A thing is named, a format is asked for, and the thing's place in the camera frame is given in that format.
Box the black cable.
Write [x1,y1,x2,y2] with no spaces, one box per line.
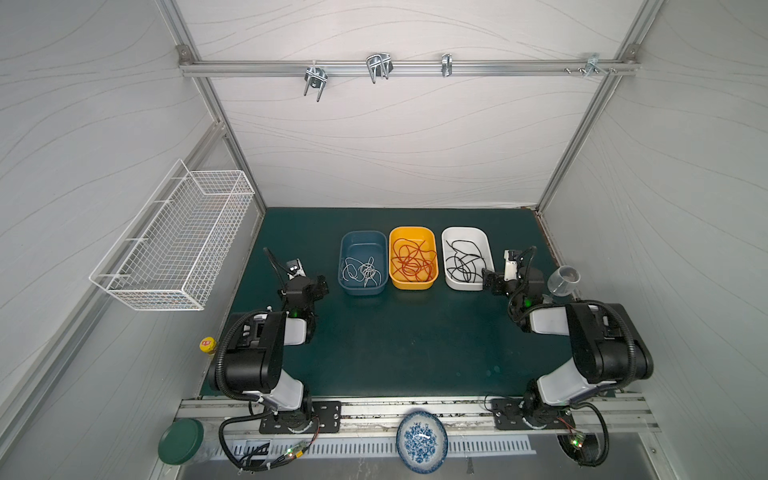
[446,239,490,284]
[444,254,487,284]

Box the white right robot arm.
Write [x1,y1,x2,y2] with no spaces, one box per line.
[481,247,654,430]

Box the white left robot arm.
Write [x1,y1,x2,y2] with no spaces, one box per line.
[209,248,329,473]

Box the clear measuring cup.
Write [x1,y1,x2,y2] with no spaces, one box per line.
[547,265,581,297]

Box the white plastic bin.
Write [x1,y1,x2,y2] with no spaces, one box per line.
[441,226,495,292]

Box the blue plastic bin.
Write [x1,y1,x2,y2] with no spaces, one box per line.
[337,230,389,297]

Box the yellow plastic bin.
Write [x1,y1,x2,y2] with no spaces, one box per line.
[388,226,439,291]

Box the blue white patterned plate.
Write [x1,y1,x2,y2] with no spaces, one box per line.
[395,410,448,475]

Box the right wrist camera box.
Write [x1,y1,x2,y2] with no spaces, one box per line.
[504,250,522,282]

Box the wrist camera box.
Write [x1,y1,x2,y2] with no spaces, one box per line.
[286,258,306,279]
[504,250,522,282]

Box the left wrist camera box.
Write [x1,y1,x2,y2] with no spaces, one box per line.
[286,258,306,279]

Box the white wire basket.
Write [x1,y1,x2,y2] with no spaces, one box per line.
[89,159,254,312]

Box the metal crossbar rail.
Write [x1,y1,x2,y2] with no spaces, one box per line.
[180,57,641,78]

